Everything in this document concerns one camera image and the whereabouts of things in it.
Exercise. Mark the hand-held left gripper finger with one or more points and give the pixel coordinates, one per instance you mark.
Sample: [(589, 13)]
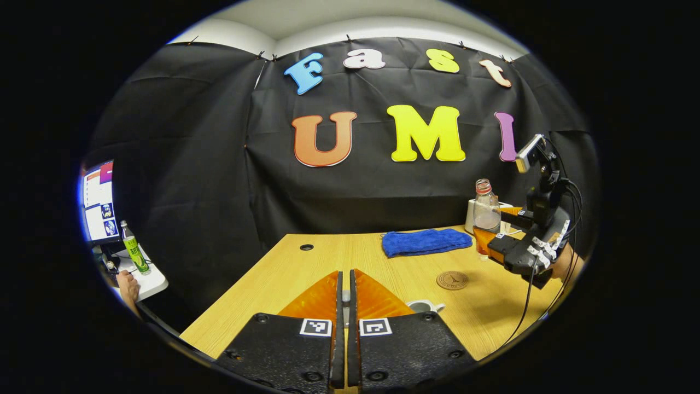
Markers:
[(339, 350), (353, 350)]

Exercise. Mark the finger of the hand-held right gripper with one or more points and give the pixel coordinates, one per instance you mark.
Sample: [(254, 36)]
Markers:
[(519, 218), (506, 247)]

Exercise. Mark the clear plastic water bottle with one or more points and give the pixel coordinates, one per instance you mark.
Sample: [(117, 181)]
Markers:
[(486, 213)]

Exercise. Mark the green drink bottle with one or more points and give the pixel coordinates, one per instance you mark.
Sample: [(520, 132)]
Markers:
[(135, 254)]

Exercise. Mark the white side table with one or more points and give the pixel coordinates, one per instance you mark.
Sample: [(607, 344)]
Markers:
[(153, 282)]

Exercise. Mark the white toaster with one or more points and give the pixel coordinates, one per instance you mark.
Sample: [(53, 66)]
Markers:
[(468, 219)]

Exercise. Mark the blue towel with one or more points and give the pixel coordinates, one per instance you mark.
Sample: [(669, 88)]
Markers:
[(426, 242)]

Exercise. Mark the round brown coaster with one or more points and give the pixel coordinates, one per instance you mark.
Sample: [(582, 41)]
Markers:
[(452, 280)]

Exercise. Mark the white teacup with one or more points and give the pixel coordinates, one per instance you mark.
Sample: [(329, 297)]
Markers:
[(421, 306)]

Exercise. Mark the computer monitor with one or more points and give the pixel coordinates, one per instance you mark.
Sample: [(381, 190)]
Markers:
[(98, 197)]

